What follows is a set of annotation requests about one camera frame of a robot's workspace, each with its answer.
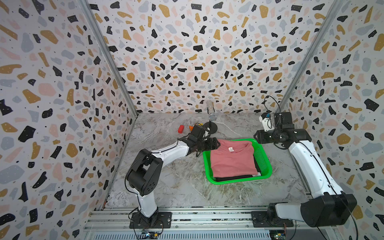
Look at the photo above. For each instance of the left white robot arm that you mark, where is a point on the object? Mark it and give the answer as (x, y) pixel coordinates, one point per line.
(144, 173)

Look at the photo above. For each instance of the pink t-shirt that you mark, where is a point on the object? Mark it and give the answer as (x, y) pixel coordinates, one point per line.
(233, 159)

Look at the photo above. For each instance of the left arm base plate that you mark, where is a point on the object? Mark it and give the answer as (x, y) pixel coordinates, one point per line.
(159, 220)

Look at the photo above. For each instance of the red toy block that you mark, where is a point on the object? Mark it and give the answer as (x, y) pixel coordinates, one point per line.
(181, 129)

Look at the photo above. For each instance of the black t-shirt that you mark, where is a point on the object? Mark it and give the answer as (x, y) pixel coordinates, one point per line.
(258, 168)

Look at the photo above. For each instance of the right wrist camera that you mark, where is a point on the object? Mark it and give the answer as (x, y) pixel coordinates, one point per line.
(271, 121)

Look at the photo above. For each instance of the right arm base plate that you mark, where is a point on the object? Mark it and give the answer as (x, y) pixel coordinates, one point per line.
(264, 219)

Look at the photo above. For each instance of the green plastic basket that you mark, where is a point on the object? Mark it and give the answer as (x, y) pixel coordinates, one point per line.
(260, 160)

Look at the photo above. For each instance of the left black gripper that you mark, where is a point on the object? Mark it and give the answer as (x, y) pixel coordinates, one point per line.
(210, 147)

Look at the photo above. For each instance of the aluminium rail frame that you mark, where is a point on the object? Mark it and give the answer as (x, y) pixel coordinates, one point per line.
(205, 223)

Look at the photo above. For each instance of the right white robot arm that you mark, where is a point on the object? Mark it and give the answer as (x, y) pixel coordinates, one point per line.
(330, 205)

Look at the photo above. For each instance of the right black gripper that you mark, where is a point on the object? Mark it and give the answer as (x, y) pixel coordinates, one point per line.
(260, 136)

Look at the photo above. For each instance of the black stand with clear tube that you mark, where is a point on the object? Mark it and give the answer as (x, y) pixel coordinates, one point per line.
(212, 117)

